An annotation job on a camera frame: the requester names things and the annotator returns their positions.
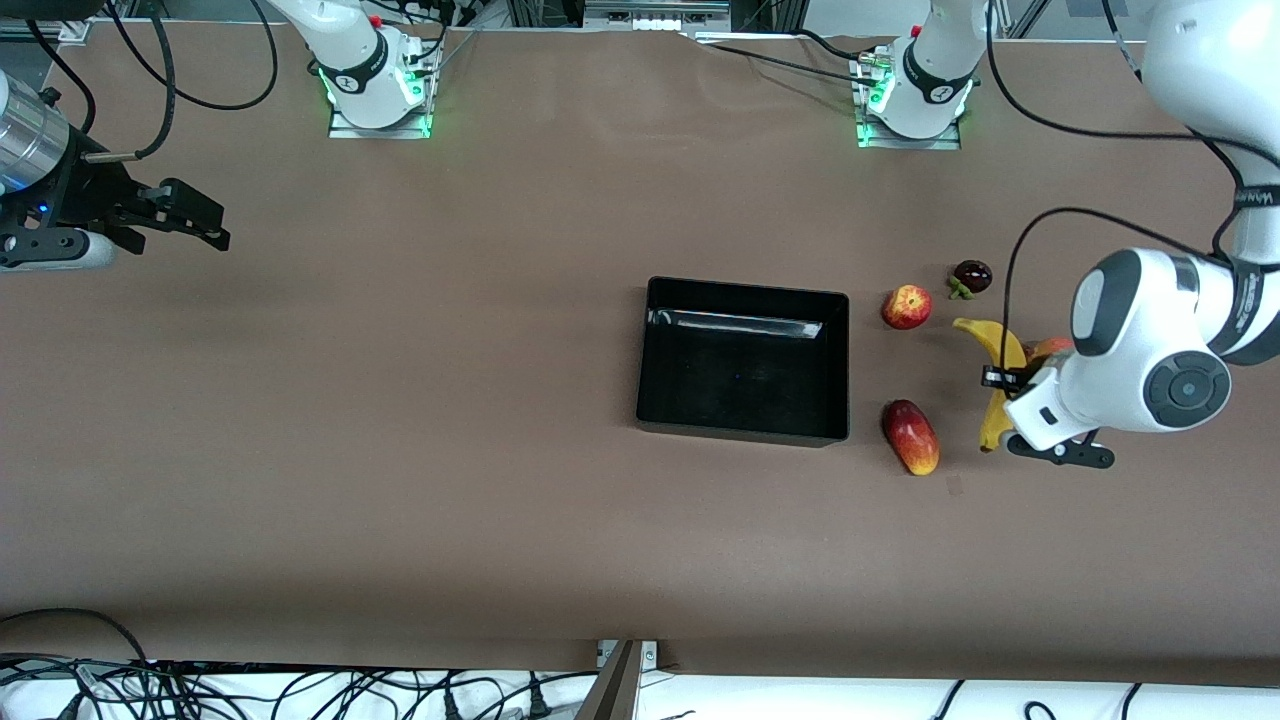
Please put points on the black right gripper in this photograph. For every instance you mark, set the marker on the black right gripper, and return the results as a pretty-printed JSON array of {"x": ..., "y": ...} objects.
[{"x": 72, "y": 194}]

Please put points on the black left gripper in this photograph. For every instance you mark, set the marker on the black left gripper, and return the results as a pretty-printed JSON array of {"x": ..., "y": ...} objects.
[{"x": 1012, "y": 378}]

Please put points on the yellow banana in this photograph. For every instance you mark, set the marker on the yellow banana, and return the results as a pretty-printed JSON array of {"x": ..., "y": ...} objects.
[{"x": 1003, "y": 345}]

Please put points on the small red yellow apple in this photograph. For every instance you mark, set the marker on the small red yellow apple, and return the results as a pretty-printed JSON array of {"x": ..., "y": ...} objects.
[{"x": 906, "y": 307}]

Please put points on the black rectangular plastic box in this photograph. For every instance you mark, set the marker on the black rectangular plastic box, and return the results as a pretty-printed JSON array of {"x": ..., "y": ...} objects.
[{"x": 745, "y": 390}]

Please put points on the red pomegranate fruit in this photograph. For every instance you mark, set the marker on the red pomegranate fruit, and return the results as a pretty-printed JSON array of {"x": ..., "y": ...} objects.
[{"x": 1052, "y": 348}]

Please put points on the dark purple mangosteen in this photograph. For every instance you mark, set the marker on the dark purple mangosteen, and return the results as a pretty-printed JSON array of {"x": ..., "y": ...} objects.
[{"x": 972, "y": 276}]

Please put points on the red yellow mango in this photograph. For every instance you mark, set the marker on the red yellow mango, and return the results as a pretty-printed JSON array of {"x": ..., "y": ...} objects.
[{"x": 910, "y": 435}]

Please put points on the brown table cover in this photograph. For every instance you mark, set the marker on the brown table cover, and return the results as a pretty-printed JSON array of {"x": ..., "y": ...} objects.
[{"x": 400, "y": 560}]

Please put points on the grey power strip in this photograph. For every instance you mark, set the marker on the grey power strip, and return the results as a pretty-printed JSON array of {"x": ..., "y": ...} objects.
[{"x": 655, "y": 15}]

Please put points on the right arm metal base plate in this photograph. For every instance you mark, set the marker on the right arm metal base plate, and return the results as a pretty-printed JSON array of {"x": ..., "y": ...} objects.
[{"x": 380, "y": 130}]

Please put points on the aluminium frame profile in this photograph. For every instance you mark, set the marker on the aluminium frame profile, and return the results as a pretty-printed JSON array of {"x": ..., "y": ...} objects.
[{"x": 40, "y": 30}]

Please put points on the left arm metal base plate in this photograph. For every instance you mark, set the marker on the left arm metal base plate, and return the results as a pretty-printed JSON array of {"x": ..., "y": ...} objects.
[{"x": 910, "y": 143}]

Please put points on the silver table edge bracket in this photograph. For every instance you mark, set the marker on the silver table edge bracket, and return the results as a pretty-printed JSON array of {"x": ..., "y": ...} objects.
[{"x": 648, "y": 655}]

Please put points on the grey metal post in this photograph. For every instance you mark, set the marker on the grey metal post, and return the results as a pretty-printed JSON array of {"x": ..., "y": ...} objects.
[{"x": 610, "y": 695}]

